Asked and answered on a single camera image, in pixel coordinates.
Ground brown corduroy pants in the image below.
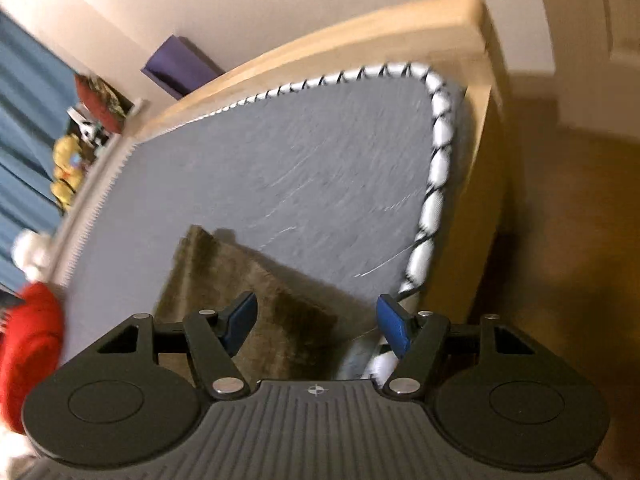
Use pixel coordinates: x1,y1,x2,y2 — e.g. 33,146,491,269
154,226,380,384

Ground yellow plush toy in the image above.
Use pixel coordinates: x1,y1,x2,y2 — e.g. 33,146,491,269
50,134,85,214

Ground blue curtain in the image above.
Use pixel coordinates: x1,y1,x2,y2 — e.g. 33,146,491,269
0,14,77,292

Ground dark red cushion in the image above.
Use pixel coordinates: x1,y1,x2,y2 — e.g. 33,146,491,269
74,74,134,134

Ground white plush toy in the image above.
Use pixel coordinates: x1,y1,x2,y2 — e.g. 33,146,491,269
11,229,52,283

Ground grey quilted bed cover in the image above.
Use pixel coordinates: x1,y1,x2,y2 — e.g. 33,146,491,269
63,63,466,382

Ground black and white plush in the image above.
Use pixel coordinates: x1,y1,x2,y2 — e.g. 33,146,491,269
66,107,110,148

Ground red folded garment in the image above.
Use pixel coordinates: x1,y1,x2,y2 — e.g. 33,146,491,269
1,282,65,434

